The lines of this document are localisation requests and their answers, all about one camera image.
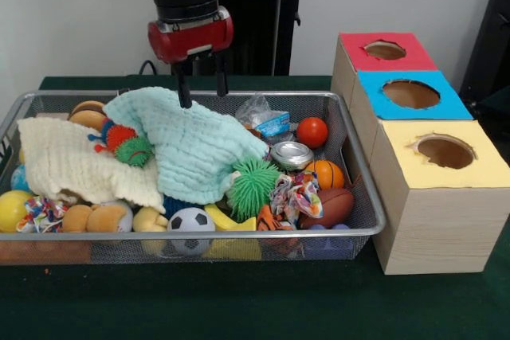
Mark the black and white soccer ball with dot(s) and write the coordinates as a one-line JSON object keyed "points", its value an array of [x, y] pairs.
{"points": [[191, 220]]}

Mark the green spiky rubber ball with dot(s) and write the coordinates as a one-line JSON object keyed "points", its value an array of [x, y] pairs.
{"points": [[253, 188]]}

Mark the black upright panel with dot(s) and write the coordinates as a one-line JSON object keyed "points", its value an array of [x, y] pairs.
{"points": [[490, 37]]}

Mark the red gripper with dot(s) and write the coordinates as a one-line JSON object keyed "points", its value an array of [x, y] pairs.
{"points": [[179, 43]]}

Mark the small orange basketball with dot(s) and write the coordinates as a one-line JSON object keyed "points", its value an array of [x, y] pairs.
{"points": [[328, 174]]}

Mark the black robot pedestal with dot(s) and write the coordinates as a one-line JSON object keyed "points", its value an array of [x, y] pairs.
{"points": [[259, 17]]}

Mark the colourful dotted cloth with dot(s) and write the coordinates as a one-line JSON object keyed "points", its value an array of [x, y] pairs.
{"points": [[296, 194]]}

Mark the yellow plastic ball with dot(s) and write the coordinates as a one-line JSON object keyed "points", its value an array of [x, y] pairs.
{"points": [[12, 210]]}

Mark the red rubber ball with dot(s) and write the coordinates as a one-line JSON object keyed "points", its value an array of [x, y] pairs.
{"points": [[312, 132]]}

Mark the mint green muslin cloth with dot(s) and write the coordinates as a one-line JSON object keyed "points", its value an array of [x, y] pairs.
{"points": [[191, 149]]}

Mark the small brown football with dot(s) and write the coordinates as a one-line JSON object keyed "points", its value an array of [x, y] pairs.
{"points": [[334, 206]]}

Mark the wooden box with three holes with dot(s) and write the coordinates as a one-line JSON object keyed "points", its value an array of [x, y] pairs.
{"points": [[438, 228]]}

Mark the silver tin can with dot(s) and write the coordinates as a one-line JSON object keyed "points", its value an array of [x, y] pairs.
{"points": [[291, 155]]}

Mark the cream muslin cloth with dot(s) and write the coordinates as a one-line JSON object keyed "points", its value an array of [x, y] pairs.
{"points": [[63, 161]]}

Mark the multicolour spiky caterpillar toy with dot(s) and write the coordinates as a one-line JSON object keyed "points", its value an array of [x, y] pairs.
{"points": [[133, 153]]}

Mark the dark green tablecloth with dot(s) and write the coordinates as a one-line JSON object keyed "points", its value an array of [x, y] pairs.
{"points": [[239, 304], [498, 99]]}

